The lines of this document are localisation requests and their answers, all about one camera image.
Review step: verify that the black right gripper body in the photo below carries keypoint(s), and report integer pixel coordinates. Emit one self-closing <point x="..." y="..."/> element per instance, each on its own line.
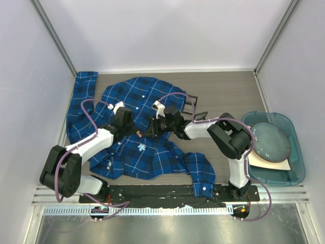
<point x="162" y="126"/>

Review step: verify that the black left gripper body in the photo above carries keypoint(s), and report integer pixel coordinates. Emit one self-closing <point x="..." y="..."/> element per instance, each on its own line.
<point x="130" y="128"/>

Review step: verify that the orange leaf brooch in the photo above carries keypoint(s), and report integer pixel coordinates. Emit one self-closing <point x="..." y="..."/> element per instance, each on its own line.
<point x="138" y="133"/>

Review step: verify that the blue plaid shirt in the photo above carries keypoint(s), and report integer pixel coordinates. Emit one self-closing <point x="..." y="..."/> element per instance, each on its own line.
<point x="160" y="157"/>

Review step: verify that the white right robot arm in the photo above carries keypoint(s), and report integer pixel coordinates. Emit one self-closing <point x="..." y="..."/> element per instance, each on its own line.
<point x="231" y="136"/>

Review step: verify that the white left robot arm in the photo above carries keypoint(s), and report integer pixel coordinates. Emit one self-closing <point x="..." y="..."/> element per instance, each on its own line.
<point x="62" y="169"/>

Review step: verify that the silver blue leaf brooch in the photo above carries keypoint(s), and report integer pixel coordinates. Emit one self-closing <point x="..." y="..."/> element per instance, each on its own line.
<point x="142" y="147"/>

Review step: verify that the round blue plate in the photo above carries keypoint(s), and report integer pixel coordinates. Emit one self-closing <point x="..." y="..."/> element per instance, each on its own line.
<point x="271" y="143"/>

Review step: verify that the teal plastic bin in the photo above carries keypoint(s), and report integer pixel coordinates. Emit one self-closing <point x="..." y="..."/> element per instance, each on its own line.
<point x="278" y="177"/>

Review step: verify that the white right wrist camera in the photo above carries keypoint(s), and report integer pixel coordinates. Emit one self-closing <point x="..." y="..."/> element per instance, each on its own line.
<point x="159" y="108"/>

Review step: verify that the small black tilted frame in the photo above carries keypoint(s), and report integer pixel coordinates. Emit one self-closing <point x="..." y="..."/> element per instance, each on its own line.
<point x="200" y="116"/>

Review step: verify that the black square frame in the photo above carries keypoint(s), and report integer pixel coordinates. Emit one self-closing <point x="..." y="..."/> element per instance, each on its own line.
<point x="189" y="104"/>

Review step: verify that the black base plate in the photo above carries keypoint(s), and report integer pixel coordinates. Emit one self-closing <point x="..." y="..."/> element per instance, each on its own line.
<point x="172" y="196"/>

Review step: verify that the white slotted cable duct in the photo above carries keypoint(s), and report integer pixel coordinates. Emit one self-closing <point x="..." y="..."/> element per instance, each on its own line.
<point x="99" y="210"/>

